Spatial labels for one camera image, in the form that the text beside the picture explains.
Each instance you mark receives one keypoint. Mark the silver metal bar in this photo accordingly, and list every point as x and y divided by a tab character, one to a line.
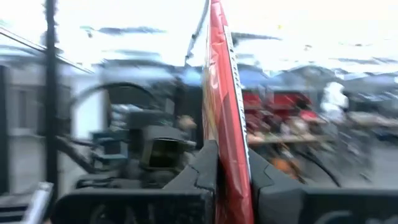
38	202

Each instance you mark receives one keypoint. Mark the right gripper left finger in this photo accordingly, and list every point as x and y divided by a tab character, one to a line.
202	174

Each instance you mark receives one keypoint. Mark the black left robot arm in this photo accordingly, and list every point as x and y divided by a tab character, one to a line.
155	119

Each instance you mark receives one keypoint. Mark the black metal table frame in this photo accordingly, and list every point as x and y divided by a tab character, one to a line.
51	93

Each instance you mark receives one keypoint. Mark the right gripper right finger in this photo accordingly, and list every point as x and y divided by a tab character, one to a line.
273	199

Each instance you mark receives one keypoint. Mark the red popcorn bag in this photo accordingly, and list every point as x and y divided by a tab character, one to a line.
224	109

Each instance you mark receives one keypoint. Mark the red tool cabinet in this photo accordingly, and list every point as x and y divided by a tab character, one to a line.
280	102

